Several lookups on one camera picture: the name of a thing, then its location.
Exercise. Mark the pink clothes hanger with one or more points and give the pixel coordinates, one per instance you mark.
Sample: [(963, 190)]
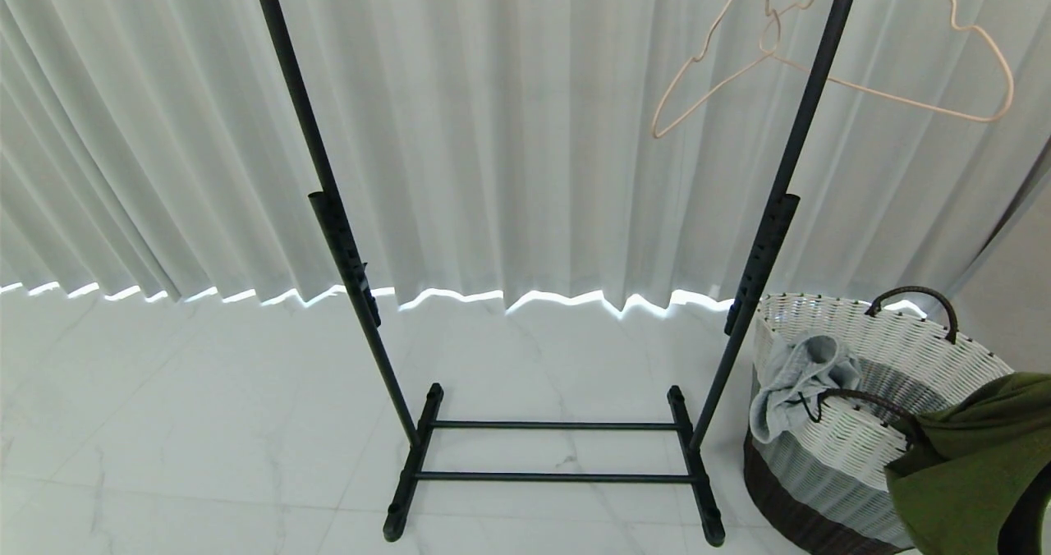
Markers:
[(714, 93), (903, 97)]

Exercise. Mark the white curtain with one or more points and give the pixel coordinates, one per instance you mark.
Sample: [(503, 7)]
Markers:
[(534, 128)]

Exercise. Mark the green shirt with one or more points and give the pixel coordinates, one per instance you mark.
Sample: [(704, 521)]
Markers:
[(961, 473)]

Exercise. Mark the pale grey shorts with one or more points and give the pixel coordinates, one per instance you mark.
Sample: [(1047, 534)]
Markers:
[(800, 374)]

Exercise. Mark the white laundry basket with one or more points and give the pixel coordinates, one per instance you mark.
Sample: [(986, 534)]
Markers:
[(829, 456)]

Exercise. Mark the black clothes rack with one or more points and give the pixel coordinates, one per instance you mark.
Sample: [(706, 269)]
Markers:
[(328, 202)]

